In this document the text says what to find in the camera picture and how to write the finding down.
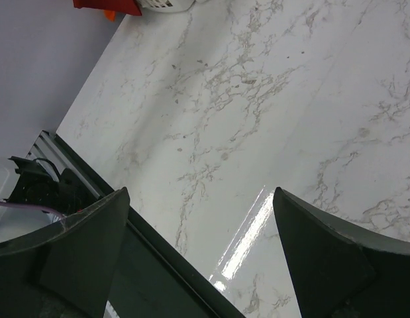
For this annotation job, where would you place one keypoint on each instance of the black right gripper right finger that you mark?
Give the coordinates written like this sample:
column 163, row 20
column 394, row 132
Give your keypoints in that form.
column 339, row 269

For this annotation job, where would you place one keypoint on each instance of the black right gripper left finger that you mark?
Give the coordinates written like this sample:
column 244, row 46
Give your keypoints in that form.
column 65, row 269

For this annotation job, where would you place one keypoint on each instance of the orange t shirt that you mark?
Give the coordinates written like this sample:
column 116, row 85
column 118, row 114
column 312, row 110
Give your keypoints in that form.
column 110, row 15

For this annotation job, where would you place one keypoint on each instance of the dark red t shirt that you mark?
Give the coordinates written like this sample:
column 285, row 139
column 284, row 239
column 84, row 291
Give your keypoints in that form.
column 129, row 7

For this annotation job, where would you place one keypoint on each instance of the white plastic laundry basket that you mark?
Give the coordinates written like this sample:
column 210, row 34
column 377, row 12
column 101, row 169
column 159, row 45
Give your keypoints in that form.
column 166, row 6

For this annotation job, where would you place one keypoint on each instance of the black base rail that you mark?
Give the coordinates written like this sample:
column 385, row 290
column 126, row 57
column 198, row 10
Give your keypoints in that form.
column 151, row 278

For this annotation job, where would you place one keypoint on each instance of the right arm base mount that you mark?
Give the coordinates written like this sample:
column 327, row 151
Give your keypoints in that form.
column 40, row 183

